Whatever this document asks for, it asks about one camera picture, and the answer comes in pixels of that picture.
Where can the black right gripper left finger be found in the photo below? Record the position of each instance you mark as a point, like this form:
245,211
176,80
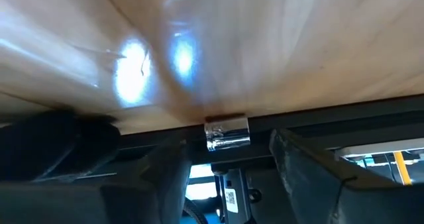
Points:
132,201

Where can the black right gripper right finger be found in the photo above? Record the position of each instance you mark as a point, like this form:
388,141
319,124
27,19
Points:
348,201

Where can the yellow vertical bar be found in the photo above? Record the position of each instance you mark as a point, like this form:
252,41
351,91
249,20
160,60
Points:
402,167

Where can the grey device with QR label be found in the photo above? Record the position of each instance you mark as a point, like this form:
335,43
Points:
233,194

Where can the black aluminium table frame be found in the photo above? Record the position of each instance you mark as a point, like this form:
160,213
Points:
331,124

